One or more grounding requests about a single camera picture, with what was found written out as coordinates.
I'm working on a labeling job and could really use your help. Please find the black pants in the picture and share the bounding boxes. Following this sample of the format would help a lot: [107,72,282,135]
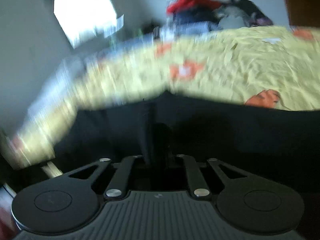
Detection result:
[1,92,319,239]

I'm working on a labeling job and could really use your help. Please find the yellow floral bedspread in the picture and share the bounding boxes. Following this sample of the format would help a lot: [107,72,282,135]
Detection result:
[3,26,319,168]

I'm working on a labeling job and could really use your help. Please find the pile of clothes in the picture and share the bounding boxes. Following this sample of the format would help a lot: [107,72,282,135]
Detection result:
[152,0,273,40]

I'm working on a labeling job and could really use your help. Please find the brown wooden door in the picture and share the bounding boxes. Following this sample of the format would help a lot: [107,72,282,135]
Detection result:
[285,0,320,28]

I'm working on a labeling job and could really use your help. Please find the window with grey frame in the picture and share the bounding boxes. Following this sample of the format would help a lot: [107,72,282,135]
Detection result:
[53,0,124,49]

